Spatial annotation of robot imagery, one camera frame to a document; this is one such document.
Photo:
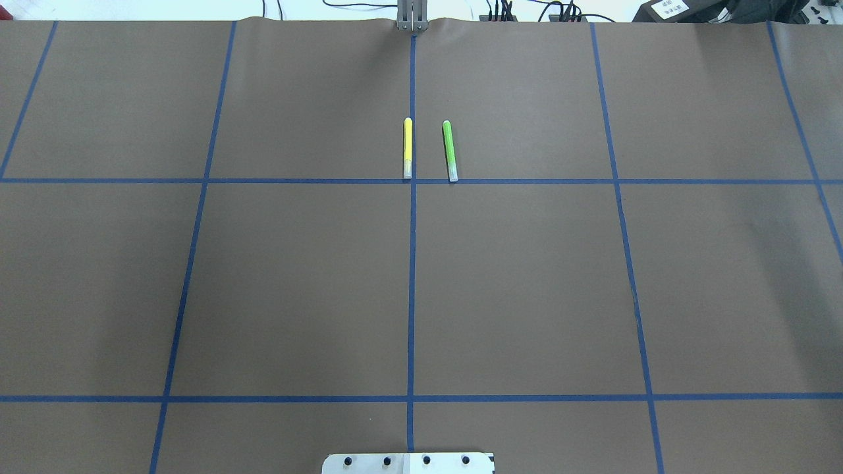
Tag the yellow highlighter pen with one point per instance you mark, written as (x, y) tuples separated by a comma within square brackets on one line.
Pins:
[(407, 148)]

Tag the brown paper table cover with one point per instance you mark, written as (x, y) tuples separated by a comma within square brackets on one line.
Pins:
[(562, 328)]

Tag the aluminium frame post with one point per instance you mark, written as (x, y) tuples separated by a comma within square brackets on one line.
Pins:
[(411, 15)]

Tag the blue tape line crosswise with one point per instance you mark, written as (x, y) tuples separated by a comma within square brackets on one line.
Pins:
[(302, 181)]

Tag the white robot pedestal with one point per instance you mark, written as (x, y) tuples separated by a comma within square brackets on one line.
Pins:
[(422, 462)]

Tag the green highlighter pen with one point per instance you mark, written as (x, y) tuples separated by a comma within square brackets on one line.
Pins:
[(450, 151)]

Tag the blue tape line lengthwise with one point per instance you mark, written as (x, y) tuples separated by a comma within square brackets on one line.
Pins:
[(412, 258)]

